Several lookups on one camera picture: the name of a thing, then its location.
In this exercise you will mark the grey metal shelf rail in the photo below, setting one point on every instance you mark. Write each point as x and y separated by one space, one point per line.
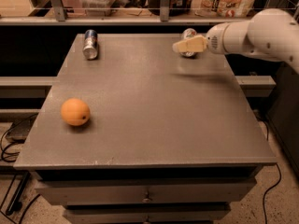
70 12

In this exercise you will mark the silver green 7up can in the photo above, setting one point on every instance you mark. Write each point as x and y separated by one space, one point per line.
188 33

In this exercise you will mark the metal drawer knob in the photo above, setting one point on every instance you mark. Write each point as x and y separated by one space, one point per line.
147 198

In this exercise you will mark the grey drawer cabinet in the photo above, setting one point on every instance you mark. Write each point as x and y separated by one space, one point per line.
178 129

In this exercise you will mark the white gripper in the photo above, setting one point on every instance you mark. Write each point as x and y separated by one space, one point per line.
214 43

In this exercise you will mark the orange fruit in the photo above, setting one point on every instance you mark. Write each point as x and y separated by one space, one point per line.
75 112

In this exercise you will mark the blue silver energy drink can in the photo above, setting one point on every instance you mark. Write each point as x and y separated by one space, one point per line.
90 46

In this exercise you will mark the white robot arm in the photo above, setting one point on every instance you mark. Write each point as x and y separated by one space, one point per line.
270 35

